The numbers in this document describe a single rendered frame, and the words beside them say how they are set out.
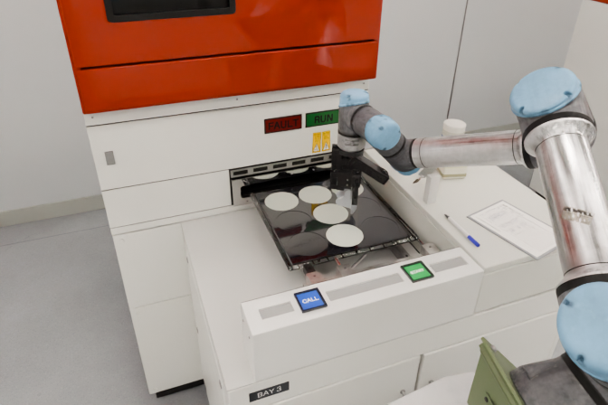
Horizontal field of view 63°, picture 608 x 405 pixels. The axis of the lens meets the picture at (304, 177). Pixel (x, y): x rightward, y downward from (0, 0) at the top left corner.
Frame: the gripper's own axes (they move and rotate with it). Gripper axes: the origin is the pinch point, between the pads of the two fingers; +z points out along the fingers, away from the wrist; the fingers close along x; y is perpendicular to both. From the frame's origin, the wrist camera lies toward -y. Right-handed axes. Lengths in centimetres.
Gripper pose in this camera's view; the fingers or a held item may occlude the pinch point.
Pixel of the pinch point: (354, 209)
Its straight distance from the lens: 142.3
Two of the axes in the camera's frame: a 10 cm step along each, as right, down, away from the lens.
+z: -0.1, 8.6, 5.1
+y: -10.0, -0.5, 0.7
